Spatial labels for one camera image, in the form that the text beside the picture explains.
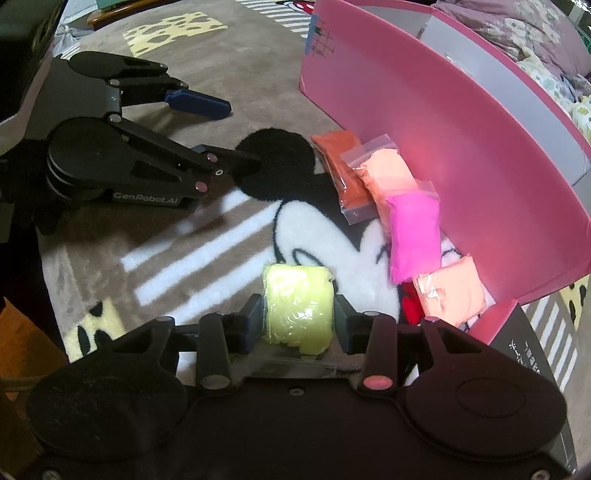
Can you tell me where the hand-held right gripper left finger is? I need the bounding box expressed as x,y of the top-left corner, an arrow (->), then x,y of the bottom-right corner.
110,294 -> 267,394

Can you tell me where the purple floral quilt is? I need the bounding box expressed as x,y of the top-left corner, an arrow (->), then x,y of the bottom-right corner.
434,0 -> 591,79

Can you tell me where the white leaf-print blanket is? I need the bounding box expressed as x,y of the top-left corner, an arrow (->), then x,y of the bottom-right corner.
517,46 -> 591,141

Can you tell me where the salmon clay bag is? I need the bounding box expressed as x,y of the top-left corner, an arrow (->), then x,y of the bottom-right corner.
412,256 -> 498,331

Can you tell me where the pink cardboard box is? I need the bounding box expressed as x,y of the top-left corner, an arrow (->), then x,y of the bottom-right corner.
298,0 -> 591,344

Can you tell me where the yellow clay bag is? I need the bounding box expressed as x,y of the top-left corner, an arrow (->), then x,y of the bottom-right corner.
261,263 -> 336,371

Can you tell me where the red-brown clay bag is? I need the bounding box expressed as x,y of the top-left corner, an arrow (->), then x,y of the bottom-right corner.
311,130 -> 371,225

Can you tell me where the magenta clay bag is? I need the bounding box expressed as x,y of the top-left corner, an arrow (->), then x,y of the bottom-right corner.
385,181 -> 442,284

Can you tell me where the peach clay bag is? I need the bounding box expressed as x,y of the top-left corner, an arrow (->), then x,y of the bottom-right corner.
342,135 -> 419,232

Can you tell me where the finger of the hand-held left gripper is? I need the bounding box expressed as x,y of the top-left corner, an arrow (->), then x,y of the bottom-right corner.
110,115 -> 262,197
68,51 -> 232,119

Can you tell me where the box lid with woman photo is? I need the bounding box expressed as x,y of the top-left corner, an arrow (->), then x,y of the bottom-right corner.
489,305 -> 579,394

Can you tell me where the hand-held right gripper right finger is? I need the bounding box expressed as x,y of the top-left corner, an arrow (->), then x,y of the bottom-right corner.
332,294 -> 468,396

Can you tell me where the orange cloth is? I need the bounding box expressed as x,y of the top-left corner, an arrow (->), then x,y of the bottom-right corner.
0,295 -> 71,407

